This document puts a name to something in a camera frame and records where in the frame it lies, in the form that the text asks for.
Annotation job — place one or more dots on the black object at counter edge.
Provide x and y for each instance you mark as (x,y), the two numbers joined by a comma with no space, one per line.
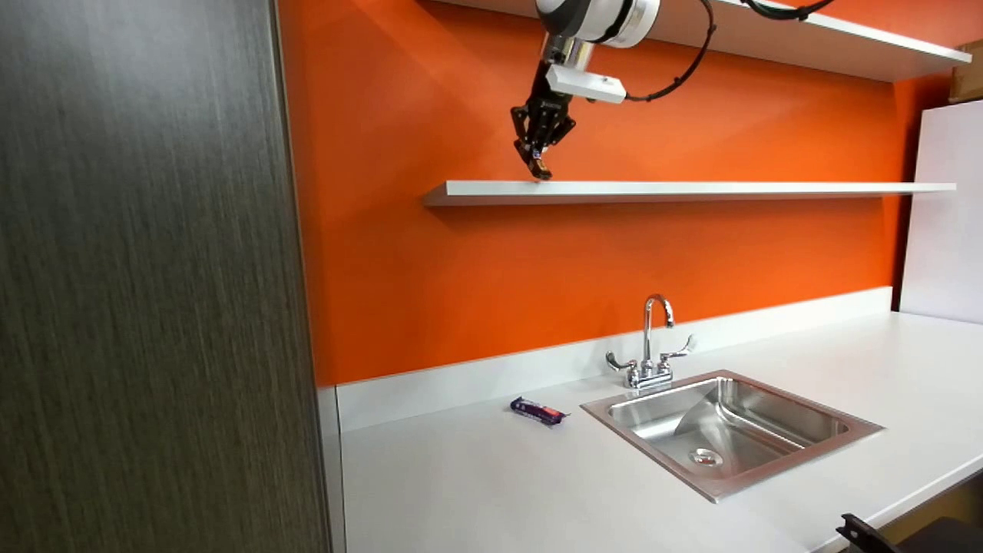
(900,535)

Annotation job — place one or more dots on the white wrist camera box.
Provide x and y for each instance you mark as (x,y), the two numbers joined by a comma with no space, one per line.
(589,84)

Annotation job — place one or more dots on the high white wall shelf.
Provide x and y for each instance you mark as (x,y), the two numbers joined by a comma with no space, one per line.
(819,40)

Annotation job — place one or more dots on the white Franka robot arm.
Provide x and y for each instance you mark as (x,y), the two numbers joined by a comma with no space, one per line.
(614,18)

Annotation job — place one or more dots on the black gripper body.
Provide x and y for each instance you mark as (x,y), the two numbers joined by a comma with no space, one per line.
(540,121)

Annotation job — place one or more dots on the white appliance side panel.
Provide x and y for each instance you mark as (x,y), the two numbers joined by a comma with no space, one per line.
(948,215)

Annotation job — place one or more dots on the dark wood cabinet panel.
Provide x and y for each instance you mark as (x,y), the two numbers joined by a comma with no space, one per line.
(141,287)

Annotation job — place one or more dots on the long brown candy bar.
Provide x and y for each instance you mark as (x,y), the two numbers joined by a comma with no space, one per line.
(540,176)

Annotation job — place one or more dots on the stainless steel sink basin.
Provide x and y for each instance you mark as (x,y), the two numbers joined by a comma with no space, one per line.
(731,433)

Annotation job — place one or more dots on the long white wall shelf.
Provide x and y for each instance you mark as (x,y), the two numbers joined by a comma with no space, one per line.
(695,191)

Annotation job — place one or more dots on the brown cardboard box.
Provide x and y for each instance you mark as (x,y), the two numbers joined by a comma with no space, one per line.
(969,74)

